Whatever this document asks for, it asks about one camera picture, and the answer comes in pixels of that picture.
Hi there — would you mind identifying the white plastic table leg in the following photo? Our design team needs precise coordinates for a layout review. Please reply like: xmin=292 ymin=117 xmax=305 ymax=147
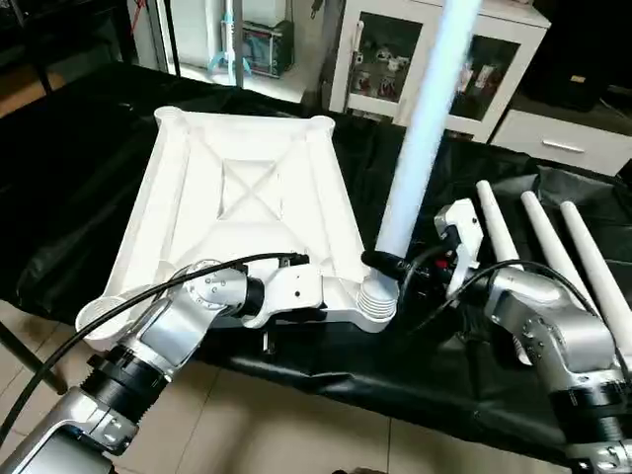
xmin=356 ymin=0 xmax=486 ymax=333
xmin=560 ymin=200 xmax=632 ymax=339
xmin=477 ymin=180 xmax=525 ymax=270
xmin=520 ymin=191 xmax=595 ymax=309

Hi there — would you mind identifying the black metal stand leg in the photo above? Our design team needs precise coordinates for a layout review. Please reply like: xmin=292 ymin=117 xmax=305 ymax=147
xmin=0 ymin=321 xmax=56 ymax=397

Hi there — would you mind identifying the white glass-door cabinet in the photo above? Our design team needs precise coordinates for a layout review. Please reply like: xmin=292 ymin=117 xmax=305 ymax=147
xmin=329 ymin=0 xmax=552 ymax=145

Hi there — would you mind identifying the teal storage box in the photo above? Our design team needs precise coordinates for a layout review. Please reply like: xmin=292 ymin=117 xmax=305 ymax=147
xmin=242 ymin=22 xmax=295 ymax=79

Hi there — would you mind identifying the white plastic table top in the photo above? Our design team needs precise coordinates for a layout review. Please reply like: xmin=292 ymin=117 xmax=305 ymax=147
xmin=77 ymin=106 xmax=402 ymax=348

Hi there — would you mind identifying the white drawer unit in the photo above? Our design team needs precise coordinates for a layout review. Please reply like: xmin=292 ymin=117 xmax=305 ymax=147
xmin=491 ymin=94 xmax=632 ymax=178

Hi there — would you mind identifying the black work mat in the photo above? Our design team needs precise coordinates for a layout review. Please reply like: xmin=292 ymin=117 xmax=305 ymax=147
xmin=0 ymin=61 xmax=632 ymax=461

